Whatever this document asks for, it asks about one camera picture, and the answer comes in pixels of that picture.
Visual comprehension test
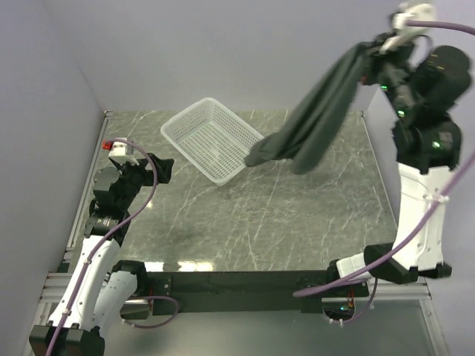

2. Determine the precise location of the black base crossbar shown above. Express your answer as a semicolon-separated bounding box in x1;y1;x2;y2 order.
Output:
148;271;370;314

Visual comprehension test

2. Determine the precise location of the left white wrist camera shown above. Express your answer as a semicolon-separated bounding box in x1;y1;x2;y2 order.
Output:
102;140;139;165

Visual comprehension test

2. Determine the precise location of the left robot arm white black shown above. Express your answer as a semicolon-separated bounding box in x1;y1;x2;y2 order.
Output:
29;154;174;355

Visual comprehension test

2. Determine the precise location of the white perforated plastic basket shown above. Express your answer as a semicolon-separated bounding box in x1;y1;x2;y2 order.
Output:
160;97;263;186

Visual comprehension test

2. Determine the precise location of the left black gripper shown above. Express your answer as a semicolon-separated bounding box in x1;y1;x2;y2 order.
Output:
114;152;173;210

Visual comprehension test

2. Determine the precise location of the purple cable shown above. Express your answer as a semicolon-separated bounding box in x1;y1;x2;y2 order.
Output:
44;143;180;356
292;20;475;320

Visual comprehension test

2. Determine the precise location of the dark grey t shirt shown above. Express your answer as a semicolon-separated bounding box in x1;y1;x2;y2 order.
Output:
244;42;370;175

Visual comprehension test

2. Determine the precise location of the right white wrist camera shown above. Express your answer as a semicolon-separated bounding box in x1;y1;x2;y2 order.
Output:
379;1;436;54

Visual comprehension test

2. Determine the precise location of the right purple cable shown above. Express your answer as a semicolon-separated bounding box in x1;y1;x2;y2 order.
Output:
292;20;475;320

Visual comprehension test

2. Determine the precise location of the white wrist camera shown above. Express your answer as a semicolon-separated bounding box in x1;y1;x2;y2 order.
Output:
102;140;139;165
379;1;436;54

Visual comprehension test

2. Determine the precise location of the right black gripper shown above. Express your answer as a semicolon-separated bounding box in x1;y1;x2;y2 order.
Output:
356;30;418;119

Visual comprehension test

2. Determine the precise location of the aluminium frame rail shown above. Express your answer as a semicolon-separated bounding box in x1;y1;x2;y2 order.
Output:
22;110;112;356

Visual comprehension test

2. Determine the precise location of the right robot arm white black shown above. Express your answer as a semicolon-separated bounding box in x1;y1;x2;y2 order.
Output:
326;42;472;296

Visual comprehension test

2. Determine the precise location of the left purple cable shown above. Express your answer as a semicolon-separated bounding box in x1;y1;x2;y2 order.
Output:
44;143;180;356

